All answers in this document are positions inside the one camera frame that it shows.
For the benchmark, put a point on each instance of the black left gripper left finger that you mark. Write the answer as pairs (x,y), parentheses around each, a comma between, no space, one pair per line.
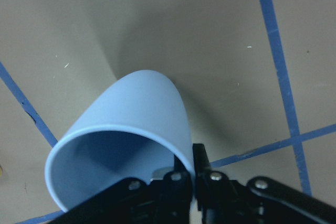
(179,170)

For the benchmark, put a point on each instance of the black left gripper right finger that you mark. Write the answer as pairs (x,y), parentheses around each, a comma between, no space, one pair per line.
(201,163)

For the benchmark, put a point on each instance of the light blue plastic cup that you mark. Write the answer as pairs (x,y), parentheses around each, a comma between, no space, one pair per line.
(136,128)

